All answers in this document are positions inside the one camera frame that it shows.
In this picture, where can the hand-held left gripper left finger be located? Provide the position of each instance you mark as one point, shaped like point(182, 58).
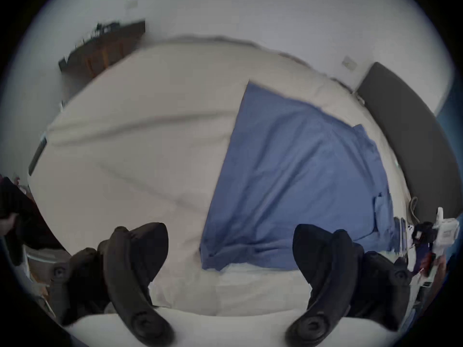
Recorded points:
point(124, 266)

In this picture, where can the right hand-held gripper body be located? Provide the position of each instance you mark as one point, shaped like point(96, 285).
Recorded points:
point(446, 231)

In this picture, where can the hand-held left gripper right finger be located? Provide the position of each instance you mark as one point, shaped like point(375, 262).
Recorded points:
point(327, 266)

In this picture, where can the person's right hand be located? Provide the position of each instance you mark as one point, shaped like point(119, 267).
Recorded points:
point(441, 268)

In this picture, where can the blue shirt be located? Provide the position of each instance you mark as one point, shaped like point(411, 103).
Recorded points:
point(296, 179)

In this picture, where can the person's body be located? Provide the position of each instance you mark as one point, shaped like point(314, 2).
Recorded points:
point(25, 219)

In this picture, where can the bed with beige sheet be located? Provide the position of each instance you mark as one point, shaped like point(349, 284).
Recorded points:
point(137, 150)

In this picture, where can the dark grey padded headboard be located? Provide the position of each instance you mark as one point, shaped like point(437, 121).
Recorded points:
point(408, 121)

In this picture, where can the dark wooden desk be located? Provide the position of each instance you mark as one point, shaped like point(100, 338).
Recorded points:
point(103, 47)

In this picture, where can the white wall socket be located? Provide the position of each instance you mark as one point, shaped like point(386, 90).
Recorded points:
point(349, 63)

